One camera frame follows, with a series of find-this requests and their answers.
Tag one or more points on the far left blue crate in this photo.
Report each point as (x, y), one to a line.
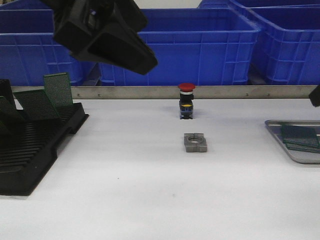
(24, 5)

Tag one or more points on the grey metal clamp block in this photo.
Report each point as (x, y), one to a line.
(195, 143)

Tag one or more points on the blue plastic crate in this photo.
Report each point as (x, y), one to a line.
(287, 51)
(202, 46)
(28, 51)

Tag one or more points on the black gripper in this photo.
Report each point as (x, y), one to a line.
(103, 31)

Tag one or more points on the centre blue plastic crate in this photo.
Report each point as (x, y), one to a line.
(202, 46)

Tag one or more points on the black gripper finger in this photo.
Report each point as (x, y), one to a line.
(314, 96)

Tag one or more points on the far right blue crate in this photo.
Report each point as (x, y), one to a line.
(206, 4)

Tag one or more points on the right blue plastic crate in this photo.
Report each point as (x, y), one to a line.
(287, 51)

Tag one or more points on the silver metal tray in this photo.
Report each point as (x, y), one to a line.
(302, 157)

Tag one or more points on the green circuit board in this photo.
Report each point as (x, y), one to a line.
(302, 148)

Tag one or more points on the left blue plastic crate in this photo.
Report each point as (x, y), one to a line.
(28, 51)

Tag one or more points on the black slotted board rack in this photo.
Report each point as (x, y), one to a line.
(28, 148)

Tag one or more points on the red emergency stop button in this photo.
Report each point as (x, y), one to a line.
(186, 100)

